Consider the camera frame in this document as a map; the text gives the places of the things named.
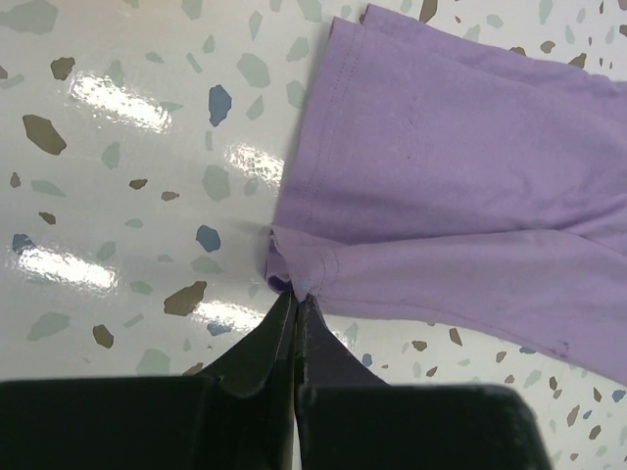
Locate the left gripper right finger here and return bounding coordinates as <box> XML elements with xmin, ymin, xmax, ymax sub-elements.
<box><xmin>296</xmin><ymin>296</ymin><xmax>390</xmax><ymax>469</ymax></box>

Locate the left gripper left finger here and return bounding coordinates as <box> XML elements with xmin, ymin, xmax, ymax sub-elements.
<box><xmin>185</xmin><ymin>293</ymin><xmax>298</xmax><ymax>469</ymax></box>

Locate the purple t shirt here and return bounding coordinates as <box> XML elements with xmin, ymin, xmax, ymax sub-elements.
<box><xmin>265</xmin><ymin>5</ymin><xmax>626</xmax><ymax>383</ymax></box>

